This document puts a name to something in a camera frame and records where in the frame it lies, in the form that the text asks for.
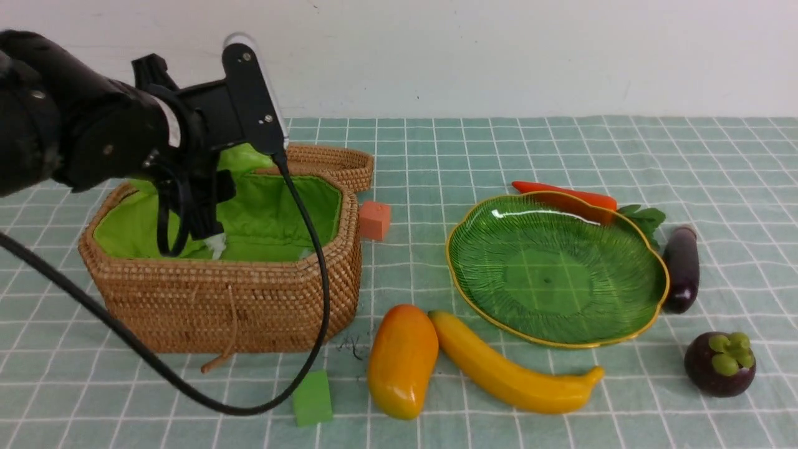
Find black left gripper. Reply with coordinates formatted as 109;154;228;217
132;54;236;241

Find orange yellow mango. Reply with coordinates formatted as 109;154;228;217
367;304;439;421

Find yellow banana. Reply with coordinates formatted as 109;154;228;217
428;310;605;415

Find orange carrot with green leaves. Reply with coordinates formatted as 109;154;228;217
511;181;666;250

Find dark purple eggplant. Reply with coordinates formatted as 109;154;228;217
662;224;700;314

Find purple mangosteen green top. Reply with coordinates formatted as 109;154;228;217
683;331;757;398

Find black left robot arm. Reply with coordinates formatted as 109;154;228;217
2;29;234;241

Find woven wicker basket lid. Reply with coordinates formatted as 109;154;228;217
286;143;375;193

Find woven wicker basket green lining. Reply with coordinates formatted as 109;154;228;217
78;146;362;355

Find orange foam cube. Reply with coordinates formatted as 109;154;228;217
358;201;392;241

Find green foam block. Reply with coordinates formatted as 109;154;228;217
292;370;334;427

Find green leaf-shaped glass plate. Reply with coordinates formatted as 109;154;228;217
445;191;670;349

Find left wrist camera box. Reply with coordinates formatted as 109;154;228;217
222;32;290;161

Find black left camera cable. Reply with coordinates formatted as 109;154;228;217
0;153;332;417

